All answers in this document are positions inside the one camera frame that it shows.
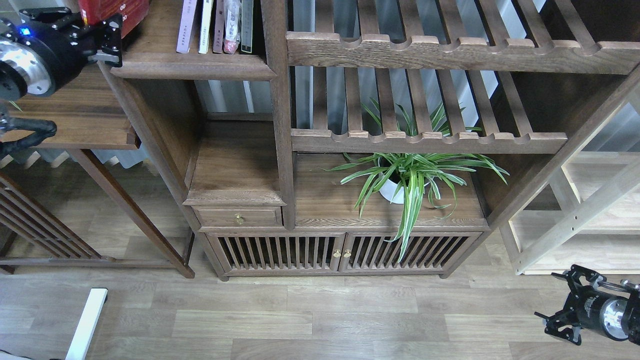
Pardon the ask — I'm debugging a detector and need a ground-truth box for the plastic wrapped white book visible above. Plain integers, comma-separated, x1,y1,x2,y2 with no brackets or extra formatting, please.
222,0,242,54

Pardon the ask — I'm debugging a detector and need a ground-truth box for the dark wooden bookshelf cabinet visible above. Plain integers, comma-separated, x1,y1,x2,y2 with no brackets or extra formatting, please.
65,0,640,282

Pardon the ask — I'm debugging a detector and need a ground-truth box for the white plant pot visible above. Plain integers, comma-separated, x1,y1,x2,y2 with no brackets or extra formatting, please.
375,157,430,204

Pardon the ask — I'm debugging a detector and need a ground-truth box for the dark green upright book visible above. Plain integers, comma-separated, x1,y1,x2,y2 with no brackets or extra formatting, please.
240,0,265,55

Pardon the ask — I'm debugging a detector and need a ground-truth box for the white book green cover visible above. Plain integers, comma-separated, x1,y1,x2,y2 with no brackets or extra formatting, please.
198,0,215,54

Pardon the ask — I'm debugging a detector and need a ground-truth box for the pink spine upright book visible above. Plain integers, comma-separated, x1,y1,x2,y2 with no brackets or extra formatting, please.
211,0,225,54

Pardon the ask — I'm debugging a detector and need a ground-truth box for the green spider plant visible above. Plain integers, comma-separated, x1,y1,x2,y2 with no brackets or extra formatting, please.
323,97,510,263

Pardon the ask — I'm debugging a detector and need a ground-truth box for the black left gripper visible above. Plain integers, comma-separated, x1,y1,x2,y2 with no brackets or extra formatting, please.
0,7,123,98

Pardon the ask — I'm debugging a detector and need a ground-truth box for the red book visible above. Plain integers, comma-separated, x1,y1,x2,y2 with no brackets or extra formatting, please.
78,0,150,39

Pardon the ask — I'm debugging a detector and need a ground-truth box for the brass drawer knob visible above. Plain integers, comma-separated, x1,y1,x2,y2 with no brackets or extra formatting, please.
234,213,245,226

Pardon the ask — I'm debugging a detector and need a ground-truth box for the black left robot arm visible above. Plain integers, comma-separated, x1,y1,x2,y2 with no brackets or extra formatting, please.
0,7,140,155

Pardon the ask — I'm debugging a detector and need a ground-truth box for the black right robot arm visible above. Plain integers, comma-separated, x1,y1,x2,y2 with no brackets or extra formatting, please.
534,264,640,346

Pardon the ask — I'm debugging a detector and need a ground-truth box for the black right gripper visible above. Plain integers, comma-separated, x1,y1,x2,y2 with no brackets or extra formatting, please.
534,264,629,346

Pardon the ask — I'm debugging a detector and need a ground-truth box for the white book pink cover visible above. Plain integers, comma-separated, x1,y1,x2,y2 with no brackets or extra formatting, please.
176,0,199,54

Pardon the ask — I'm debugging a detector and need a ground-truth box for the white metal leg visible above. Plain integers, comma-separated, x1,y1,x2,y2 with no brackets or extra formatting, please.
64,287,108,360

